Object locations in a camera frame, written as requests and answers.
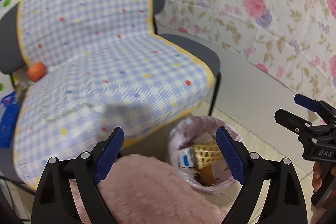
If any white tissue pack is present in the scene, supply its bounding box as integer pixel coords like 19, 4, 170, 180
177, 147, 195, 168

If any pink lined trash bin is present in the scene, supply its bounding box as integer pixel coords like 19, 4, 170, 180
166, 116, 243, 195

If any person's right hand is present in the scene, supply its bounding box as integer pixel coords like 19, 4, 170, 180
311, 162, 336, 196

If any pink fluffy sleeve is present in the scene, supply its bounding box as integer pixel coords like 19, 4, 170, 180
98, 154, 227, 224

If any blue package on floor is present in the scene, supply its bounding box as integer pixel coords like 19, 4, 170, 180
0, 92, 20, 148

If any blue checked chair cover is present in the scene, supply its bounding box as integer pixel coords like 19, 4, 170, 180
13, 0, 214, 189

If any dark grey office chair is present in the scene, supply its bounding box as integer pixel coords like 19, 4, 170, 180
1, 0, 221, 115

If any floral wall sheet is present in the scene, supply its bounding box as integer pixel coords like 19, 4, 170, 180
158, 0, 335, 105

